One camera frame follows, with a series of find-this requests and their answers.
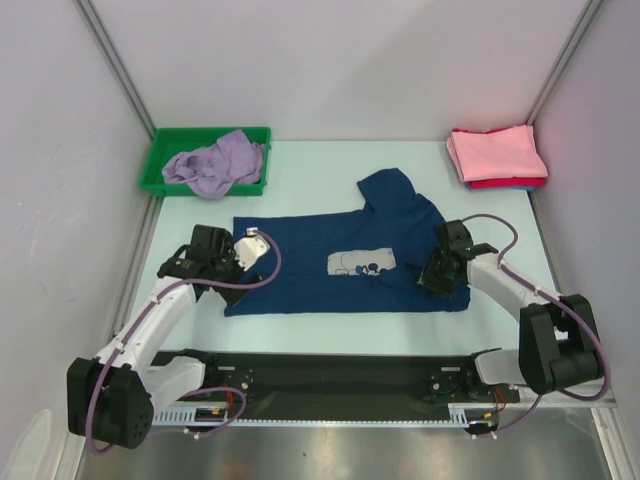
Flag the navy blue t shirt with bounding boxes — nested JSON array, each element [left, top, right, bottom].
[[225, 168, 471, 317]]

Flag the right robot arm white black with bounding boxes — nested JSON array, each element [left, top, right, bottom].
[[418, 219, 611, 401]]

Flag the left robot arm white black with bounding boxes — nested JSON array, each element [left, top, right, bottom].
[[66, 225, 280, 454]]

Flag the lilac t shirt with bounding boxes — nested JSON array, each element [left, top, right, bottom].
[[162, 129, 266, 200]]

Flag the green plastic bin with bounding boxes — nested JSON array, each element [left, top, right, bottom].
[[139, 126, 272, 197]]

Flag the red folded t shirt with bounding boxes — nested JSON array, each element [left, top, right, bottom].
[[466, 177, 547, 190]]

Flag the pink folded t shirt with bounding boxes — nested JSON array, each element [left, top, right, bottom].
[[446, 125, 548, 183]]

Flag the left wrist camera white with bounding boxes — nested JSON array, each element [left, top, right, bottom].
[[234, 227, 271, 272]]

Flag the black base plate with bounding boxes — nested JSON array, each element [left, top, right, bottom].
[[180, 349, 520, 425]]

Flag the grey slotted cable duct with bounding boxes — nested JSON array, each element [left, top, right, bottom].
[[152, 405, 496, 429]]

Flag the aluminium frame rail front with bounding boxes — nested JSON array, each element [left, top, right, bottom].
[[519, 384, 617, 410]]

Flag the left aluminium corner post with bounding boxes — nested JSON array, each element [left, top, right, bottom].
[[73, 0, 156, 139]]

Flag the aluminium corner post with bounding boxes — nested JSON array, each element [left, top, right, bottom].
[[73, 0, 156, 139], [525, 0, 607, 125]]

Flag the right aluminium corner post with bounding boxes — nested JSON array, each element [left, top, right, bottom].
[[525, 0, 607, 125]]

